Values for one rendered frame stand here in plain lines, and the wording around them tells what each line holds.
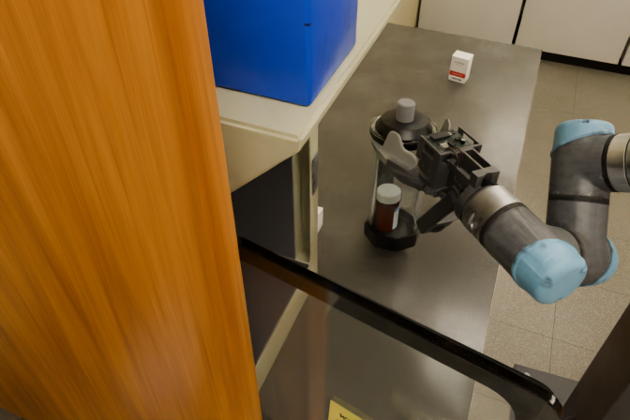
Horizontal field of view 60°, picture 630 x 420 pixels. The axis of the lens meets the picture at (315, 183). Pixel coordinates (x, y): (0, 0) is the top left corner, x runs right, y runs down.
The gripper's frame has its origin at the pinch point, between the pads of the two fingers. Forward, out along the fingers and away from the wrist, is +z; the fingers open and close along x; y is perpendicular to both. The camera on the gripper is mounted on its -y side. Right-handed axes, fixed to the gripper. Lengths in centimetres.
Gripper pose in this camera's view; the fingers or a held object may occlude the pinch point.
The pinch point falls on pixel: (402, 140)
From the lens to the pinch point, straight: 90.9
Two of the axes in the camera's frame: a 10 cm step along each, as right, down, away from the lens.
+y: 0.4, -7.8, -6.3
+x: -9.1, 2.3, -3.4
